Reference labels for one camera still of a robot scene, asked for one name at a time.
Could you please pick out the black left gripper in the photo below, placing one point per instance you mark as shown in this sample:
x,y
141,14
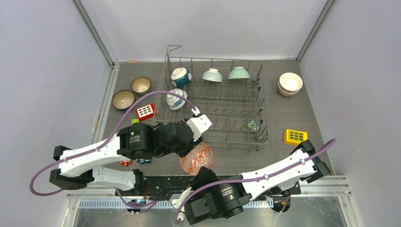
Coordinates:
x,y
190,144

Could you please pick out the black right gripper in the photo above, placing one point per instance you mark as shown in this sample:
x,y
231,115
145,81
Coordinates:
x,y
204,174

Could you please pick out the white bowl blue zigzag pattern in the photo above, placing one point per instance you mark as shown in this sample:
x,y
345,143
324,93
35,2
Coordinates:
x,y
201,156

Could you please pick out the white bowl blue floral pattern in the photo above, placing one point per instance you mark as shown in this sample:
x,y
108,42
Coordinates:
x,y
173,102

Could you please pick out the brown patterned bowl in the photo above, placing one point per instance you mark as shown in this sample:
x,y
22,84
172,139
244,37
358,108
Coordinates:
x,y
141,86

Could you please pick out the dark teal glazed bowl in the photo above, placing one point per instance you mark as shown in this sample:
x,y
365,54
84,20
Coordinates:
x,y
123,99

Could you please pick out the beige ceramic bowl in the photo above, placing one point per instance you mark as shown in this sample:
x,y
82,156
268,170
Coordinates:
x,y
283,92
290,82

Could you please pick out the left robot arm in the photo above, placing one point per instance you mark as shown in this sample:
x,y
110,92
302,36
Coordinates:
x,y
79,168

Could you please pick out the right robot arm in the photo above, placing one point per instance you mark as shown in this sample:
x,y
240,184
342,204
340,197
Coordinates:
x,y
208,197

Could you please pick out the red white toy window block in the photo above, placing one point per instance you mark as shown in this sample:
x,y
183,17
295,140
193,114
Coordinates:
x,y
146,112

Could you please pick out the teal white bowl back left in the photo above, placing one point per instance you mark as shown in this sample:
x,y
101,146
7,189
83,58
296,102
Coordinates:
x,y
180,77

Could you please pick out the green owl toy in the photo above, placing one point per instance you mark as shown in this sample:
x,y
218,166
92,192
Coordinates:
x,y
253,127

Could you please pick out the pale green bowl middle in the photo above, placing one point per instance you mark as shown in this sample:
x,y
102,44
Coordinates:
x,y
212,75

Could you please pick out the mint green bowl right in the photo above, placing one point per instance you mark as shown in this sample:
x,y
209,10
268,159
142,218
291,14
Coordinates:
x,y
239,73

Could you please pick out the yellow toy window block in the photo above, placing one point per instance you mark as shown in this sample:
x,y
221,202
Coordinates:
x,y
294,137

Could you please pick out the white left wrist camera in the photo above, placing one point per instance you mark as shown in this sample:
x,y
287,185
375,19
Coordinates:
x,y
198,124

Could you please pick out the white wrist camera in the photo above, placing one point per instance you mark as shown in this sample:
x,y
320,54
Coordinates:
x,y
198,124
178,201

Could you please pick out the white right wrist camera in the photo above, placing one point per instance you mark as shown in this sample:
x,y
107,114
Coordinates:
x,y
178,201

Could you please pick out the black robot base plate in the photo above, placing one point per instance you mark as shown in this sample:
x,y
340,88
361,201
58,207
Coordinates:
x,y
161,188

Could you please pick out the grey wire dish rack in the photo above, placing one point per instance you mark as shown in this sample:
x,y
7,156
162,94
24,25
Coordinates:
x,y
230,104

